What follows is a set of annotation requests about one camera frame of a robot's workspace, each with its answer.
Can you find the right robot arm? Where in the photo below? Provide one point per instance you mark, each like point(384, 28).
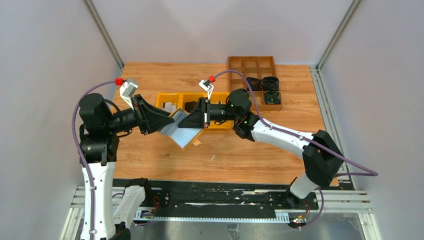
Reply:
point(320, 154)

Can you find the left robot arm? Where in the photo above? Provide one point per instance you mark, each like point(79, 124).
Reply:
point(97, 146)

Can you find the yellow leather card holder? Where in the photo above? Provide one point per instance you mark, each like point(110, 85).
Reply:
point(183, 137)

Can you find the black coiled belt right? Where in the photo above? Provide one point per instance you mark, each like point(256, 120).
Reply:
point(270, 83)

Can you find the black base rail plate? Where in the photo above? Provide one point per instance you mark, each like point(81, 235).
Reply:
point(217, 200)

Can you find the yellow bin middle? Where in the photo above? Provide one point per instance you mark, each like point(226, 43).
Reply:
point(190, 96)

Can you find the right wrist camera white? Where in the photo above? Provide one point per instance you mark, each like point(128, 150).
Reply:
point(207, 86)

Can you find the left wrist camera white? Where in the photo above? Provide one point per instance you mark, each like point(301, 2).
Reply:
point(127, 90)

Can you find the black green coiled belt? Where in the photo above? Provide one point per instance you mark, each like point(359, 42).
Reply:
point(272, 97)

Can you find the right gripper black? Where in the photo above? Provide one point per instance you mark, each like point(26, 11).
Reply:
point(204, 112)

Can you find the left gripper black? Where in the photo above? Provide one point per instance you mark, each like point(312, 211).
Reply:
point(142, 114)

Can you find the yellow bin left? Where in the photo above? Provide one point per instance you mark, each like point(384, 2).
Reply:
point(163, 97)

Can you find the silver cards in bin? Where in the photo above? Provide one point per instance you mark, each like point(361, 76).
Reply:
point(169, 107)

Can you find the yellow bin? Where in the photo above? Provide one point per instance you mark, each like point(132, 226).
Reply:
point(218, 115)
point(190, 96)
point(163, 97)

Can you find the brown wooden compartment tray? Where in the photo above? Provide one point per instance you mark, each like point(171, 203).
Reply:
point(256, 67)

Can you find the black coiled belt left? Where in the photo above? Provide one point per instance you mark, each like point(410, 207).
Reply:
point(254, 83)

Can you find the black cards in bin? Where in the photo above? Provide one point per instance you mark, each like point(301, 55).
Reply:
point(189, 106)

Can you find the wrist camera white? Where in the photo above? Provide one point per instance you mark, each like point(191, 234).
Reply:
point(207, 86)
point(127, 90)

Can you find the yellow bin right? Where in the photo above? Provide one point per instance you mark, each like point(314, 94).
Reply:
point(218, 115)

